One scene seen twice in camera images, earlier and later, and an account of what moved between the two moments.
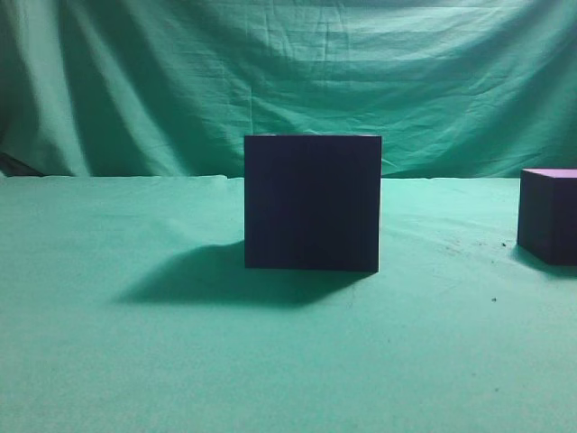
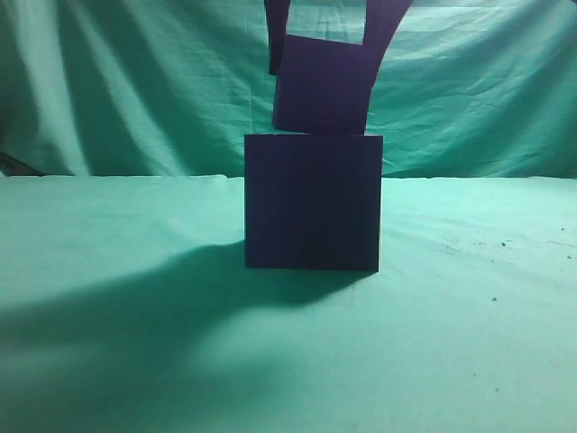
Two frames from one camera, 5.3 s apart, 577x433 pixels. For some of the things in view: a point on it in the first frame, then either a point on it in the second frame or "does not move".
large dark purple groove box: x=313 y=202 does not move
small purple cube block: x=547 y=214 -> x=322 y=87
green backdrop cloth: x=456 y=88 does not move
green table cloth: x=126 y=307 does not move
